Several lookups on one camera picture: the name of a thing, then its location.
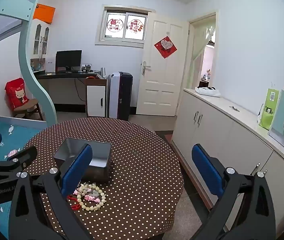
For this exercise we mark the window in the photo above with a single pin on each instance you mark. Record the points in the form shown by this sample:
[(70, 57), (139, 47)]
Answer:
[(124, 10)]

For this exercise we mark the teal bunk bed frame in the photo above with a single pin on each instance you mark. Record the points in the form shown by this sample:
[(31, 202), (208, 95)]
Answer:
[(31, 80)]

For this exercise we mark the teal candy print blanket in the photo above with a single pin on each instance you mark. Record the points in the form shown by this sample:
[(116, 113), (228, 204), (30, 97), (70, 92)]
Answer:
[(14, 135)]

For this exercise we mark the metal tin box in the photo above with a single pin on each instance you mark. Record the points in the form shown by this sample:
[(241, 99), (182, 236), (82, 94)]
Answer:
[(69, 147)]

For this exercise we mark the silver desk stand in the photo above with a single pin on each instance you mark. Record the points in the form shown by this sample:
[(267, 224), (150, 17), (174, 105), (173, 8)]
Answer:
[(103, 73)]

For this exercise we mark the white glass door cabinet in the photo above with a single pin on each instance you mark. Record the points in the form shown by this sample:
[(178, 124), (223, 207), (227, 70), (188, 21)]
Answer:
[(40, 40)]

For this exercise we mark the orange box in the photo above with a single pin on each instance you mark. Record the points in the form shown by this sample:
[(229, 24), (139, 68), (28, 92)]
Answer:
[(44, 13)]

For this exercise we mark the white bag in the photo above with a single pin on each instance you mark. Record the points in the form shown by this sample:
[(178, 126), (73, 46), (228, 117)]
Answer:
[(207, 92)]

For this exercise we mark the brown polka dot table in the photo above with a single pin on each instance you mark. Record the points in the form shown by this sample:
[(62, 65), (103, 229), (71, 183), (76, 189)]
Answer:
[(137, 180)]

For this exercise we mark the red heart door decoration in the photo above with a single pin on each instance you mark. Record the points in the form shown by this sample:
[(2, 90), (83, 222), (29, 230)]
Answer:
[(165, 47)]

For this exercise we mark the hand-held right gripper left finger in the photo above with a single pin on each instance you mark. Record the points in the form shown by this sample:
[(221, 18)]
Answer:
[(77, 172)]

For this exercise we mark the dark suitcase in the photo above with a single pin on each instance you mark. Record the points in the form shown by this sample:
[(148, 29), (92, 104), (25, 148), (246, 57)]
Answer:
[(125, 95)]

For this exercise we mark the red cat cushion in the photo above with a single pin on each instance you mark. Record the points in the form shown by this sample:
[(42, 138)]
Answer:
[(16, 93)]

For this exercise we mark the black computer monitor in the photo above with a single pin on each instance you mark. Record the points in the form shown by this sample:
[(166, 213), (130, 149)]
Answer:
[(68, 58)]

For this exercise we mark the bunch of keys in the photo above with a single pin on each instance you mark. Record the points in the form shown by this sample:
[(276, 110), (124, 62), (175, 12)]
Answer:
[(234, 108)]

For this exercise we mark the red round window sticker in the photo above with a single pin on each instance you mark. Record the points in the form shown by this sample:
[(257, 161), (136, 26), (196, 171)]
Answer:
[(135, 25), (114, 25)]

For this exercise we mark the white panel door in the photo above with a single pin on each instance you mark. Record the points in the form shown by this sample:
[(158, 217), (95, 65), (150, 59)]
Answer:
[(162, 80)]

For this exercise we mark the cream sideboard cabinet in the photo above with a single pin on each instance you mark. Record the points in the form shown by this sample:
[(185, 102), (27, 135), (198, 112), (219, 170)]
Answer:
[(232, 140)]

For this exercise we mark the white suitcase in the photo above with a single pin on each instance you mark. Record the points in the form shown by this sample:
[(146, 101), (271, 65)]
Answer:
[(114, 95)]

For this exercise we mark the wooden chair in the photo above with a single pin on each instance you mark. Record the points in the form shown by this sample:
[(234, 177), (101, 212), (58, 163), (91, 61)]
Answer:
[(28, 105)]

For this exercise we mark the white box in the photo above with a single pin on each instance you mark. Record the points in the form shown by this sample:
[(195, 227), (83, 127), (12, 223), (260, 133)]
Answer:
[(50, 66)]

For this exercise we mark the small white cabinet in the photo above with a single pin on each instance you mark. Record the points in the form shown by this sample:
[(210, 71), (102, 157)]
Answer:
[(95, 100)]

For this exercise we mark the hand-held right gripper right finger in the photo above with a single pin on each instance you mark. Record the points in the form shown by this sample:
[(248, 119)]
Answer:
[(207, 170)]

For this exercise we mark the dark top desk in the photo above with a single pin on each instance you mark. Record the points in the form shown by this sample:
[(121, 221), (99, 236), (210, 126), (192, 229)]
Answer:
[(64, 75)]

